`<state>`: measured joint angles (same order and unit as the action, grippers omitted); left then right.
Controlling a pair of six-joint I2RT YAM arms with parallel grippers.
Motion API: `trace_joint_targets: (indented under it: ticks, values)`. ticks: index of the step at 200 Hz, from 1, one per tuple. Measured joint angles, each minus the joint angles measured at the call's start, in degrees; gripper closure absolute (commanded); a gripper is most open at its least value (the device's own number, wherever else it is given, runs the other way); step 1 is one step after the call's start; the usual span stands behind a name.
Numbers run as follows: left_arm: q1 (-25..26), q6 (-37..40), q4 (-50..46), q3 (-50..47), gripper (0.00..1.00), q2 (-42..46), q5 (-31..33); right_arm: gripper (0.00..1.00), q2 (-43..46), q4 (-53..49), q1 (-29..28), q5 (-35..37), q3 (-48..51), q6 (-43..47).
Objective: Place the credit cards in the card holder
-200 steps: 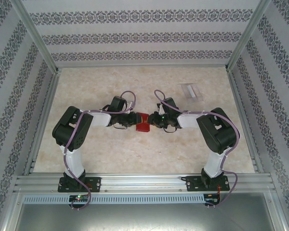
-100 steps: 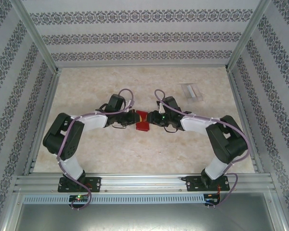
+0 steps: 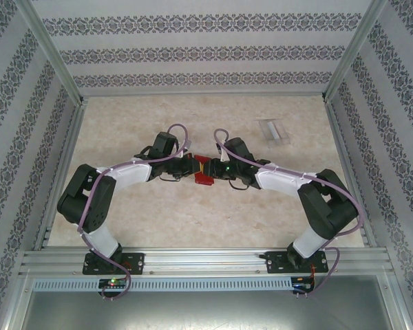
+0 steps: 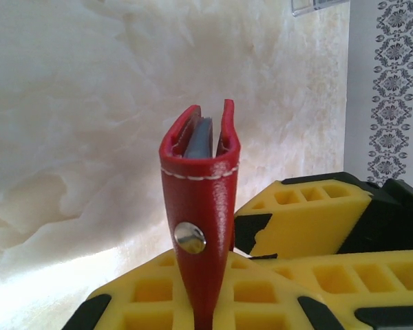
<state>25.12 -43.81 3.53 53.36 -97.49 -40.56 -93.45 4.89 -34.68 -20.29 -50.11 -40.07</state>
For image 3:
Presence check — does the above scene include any aluminium table side rail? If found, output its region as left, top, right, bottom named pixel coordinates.
left=322, top=98, right=379, bottom=249
left=32, top=98, right=89, bottom=252

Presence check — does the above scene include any black base plate left arm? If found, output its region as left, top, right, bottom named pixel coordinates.
left=82, top=252, right=145, bottom=276

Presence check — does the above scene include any clear plastic box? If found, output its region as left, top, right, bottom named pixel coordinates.
left=255, top=118, right=293, bottom=149

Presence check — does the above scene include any grey metal shelf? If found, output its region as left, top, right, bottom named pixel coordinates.
left=6, top=290, right=413, bottom=330

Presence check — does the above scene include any long aluminium mounting rail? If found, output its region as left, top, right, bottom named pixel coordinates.
left=19, top=250, right=396, bottom=278

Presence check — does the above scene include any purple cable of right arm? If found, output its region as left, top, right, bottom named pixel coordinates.
left=213, top=129, right=363, bottom=298

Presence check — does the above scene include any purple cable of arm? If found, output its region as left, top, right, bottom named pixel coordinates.
left=213, top=129, right=363, bottom=298
left=77, top=123, right=190, bottom=302

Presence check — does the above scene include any aluminium frame post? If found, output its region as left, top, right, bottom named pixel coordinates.
left=321, top=0, right=393, bottom=104
left=19, top=0, right=89, bottom=106

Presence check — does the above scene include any narrow white strip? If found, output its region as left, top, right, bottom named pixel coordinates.
left=265, top=120, right=284, bottom=141

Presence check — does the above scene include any small circuit board green light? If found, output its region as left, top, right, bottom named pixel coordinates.
left=98, top=278, right=129, bottom=289

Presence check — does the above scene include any red leather card holder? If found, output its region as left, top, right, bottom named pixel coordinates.
left=193, top=154, right=217, bottom=187

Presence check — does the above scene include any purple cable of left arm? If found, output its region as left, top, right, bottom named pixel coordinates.
left=77, top=123, right=190, bottom=302

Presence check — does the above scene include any black base plate right arm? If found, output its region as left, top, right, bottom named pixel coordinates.
left=264, top=250, right=330, bottom=275

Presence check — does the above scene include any small circuit board blue light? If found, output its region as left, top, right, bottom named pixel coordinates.
left=293, top=280, right=317, bottom=292

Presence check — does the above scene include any slotted grey cable duct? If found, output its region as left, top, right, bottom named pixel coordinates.
left=32, top=276, right=293, bottom=292

